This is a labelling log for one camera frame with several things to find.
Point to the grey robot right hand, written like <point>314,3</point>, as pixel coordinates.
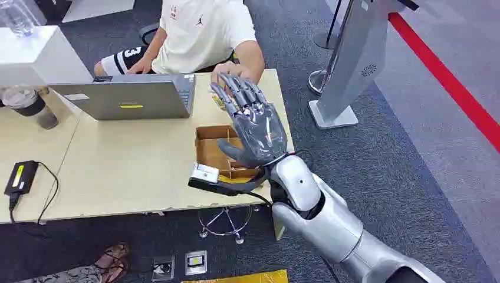
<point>259,131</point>

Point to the open floor socket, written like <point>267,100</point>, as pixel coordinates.
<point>163,268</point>

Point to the yellow card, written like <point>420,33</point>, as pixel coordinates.
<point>234,179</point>

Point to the clear water bottle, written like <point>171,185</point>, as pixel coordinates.
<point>17,15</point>

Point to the person's left hand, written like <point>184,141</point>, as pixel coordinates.
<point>236,70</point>

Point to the grey kiosk stand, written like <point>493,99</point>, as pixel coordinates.
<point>351,66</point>

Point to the grey laptop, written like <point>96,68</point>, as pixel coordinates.
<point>129,99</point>

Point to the white pedestal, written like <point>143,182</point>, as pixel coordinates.
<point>39,54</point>

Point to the person's foot in sandal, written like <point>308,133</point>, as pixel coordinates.
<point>113,263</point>

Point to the chrome stanchion base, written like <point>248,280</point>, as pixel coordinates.
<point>315,82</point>

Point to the chrome stool base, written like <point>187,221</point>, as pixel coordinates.
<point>226,226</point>

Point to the silver floor socket with label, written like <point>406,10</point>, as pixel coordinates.
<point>195,263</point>

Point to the person's right hand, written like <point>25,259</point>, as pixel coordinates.
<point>141,66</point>

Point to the person's patterned trouser leg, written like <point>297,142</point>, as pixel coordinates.
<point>66,275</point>

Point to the person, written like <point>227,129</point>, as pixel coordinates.
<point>203,35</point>

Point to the white board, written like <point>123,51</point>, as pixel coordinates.
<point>97,9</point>

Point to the red barrier belt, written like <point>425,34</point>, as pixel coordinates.
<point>445,78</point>

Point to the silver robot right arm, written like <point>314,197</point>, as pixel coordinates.
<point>332,226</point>

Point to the black stanchion post with base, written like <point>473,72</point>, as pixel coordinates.
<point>327,39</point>

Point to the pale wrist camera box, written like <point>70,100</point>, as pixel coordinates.
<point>205,173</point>

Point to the yellow floor sheet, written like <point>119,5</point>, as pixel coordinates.
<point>250,278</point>

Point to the black power adapter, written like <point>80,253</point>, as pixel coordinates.
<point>21,177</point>

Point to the wooden card box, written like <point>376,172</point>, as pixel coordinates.
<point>211,148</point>

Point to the plastic cup with dark drink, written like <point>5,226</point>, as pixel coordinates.
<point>31,107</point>

